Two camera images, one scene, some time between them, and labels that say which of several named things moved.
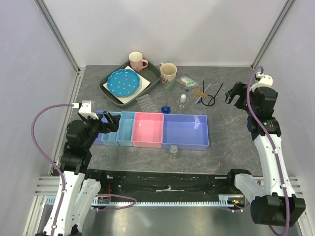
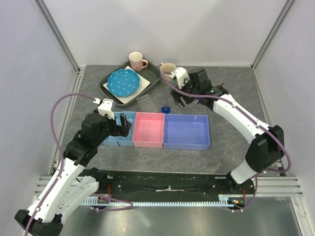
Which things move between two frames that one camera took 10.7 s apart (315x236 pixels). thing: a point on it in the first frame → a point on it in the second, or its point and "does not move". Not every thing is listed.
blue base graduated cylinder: (166, 109) does not move
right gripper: (240, 89) → (176, 96)
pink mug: (137, 62) does not move
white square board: (128, 68) does not move
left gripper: (112, 126) → (120, 130)
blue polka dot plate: (123, 83) does not move
